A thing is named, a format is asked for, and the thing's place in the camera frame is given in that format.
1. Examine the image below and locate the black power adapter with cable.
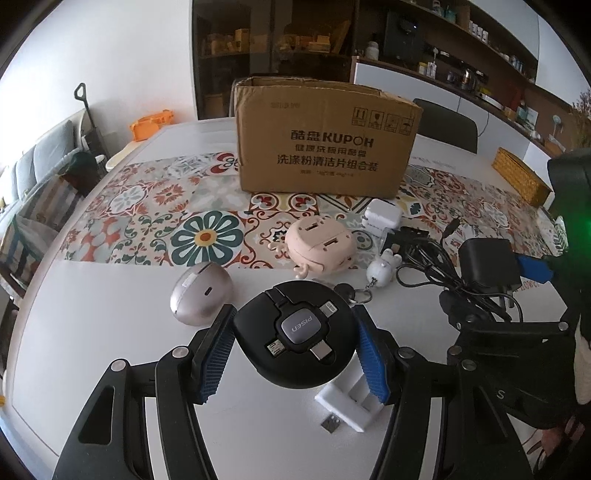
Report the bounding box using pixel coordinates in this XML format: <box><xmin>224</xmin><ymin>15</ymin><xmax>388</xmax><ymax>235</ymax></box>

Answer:
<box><xmin>394</xmin><ymin>218</ymin><xmax>524</xmax><ymax>323</ymax></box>

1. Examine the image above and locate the white battery charger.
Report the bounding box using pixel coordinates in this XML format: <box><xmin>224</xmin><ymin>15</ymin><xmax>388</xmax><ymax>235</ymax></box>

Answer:
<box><xmin>315</xmin><ymin>359</ymin><xmax>384</xmax><ymax>433</ymax></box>

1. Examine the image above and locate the silver oval mouse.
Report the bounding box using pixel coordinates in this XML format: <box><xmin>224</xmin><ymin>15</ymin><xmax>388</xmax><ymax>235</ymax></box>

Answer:
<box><xmin>169</xmin><ymin>261</ymin><xmax>233</xmax><ymax>327</ymax></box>

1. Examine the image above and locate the black round cable hub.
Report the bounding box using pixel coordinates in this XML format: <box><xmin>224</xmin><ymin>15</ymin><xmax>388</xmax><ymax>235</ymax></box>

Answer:
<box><xmin>233</xmin><ymin>280</ymin><xmax>359</xmax><ymax>389</ymax></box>

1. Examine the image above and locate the white rabbit keychain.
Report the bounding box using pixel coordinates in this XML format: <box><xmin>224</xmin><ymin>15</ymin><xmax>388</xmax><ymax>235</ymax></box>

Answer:
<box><xmin>332</xmin><ymin>250</ymin><xmax>402</xmax><ymax>308</ymax></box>

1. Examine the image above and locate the black clip device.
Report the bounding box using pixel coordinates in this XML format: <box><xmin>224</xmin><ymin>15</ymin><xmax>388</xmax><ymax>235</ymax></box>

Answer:
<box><xmin>382</xmin><ymin>226</ymin><xmax>430</xmax><ymax>252</ymax></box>

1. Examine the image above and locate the white square charger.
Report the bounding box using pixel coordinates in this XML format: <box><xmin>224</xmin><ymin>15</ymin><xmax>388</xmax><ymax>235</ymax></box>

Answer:
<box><xmin>362</xmin><ymin>199</ymin><xmax>403</xmax><ymax>236</ymax></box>

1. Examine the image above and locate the pink round deer device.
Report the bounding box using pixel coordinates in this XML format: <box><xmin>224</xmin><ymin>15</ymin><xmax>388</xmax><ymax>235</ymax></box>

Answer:
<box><xmin>284</xmin><ymin>216</ymin><xmax>356</xmax><ymax>279</ymax></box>

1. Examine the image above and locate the woven rattan tissue box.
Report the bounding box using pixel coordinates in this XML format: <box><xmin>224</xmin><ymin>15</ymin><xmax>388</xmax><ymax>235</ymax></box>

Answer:
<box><xmin>492</xmin><ymin>147</ymin><xmax>551</xmax><ymax>207</ymax></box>

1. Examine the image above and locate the dried flower vase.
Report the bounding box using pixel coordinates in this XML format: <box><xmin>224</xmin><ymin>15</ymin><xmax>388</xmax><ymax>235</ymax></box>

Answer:
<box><xmin>571</xmin><ymin>89</ymin><xmax>591</xmax><ymax>148</ymax></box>

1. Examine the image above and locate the patterned table runner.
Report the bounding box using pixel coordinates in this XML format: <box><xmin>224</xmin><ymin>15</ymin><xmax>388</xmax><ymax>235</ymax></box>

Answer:
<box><xmin>60</xmin><ymin>152</ymin><xmax>560</xmax><ymax>268</ymax></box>

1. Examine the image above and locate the right dark dining chair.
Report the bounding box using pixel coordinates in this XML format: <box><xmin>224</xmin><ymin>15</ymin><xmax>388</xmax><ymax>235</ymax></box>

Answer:
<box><xmin>414</xmin><ymin>98</ymin><xmax>478</xmax><ymax>154</ymax></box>

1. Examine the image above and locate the dark dining chair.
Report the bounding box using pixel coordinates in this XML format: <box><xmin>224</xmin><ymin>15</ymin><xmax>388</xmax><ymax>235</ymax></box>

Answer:
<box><xmin>414</xmin><ymin>98</ymin><xmax>478</xmax><ymax>154</ymax></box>
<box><xmin>228</xmin><ymin>76</ymin><xmax>259</xmax><ymax>117</ymax></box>

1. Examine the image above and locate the small white side table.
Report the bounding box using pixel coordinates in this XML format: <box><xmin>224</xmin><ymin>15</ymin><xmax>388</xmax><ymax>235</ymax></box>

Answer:
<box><xmin>105</xmin><ymin>141</ymin><xmax>142</xmax><ymax>172</ymax></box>

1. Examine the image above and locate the black upright vacuum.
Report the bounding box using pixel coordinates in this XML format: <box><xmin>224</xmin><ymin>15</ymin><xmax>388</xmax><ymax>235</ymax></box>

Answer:
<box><xmin>73</xmin><ymin>82</ymin><xmax>108</xmax><ymax>162</ymax></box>

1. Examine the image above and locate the orange plastic crate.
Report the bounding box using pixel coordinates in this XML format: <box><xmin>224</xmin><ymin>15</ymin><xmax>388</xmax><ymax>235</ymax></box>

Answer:
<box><xmin>129</xmin><ymin>109</ymin><xmax>174</xmax><ymax>142</ymax></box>

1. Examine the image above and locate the grey sofa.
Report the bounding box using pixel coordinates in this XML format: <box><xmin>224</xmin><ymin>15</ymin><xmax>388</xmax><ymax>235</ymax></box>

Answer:
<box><xmin>1</xmin><ymin>119</ymin><xmax>77</xmax><ymax>205</ymax></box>

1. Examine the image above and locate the brown cardboard box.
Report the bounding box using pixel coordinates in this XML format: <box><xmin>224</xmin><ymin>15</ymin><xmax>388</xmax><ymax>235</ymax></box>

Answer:
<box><xmin>233</xmin><ymin>76</ymin><xmax>423</xmax><ymax>199</ymax></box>

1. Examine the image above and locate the black coffee machine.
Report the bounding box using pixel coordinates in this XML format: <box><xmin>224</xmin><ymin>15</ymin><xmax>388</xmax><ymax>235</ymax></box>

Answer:
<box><xmin>382</xmin><ymin>12</ymin><xmax>424</xmax><ymax>64</ymax></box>

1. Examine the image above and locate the left dark dining chair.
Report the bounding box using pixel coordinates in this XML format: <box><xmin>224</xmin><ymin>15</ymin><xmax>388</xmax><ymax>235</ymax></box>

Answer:
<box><xmin>228</xmin><ymin>76</ymin><xmax>259</xmax><ymax>117</ymax></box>

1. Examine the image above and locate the dark glass cabinet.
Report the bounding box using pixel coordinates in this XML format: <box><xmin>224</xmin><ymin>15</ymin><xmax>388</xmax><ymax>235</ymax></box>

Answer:
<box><xmin>191</xmin><ymin>0</ymin><xmax>360</xmax><ymax>120</ymax></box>

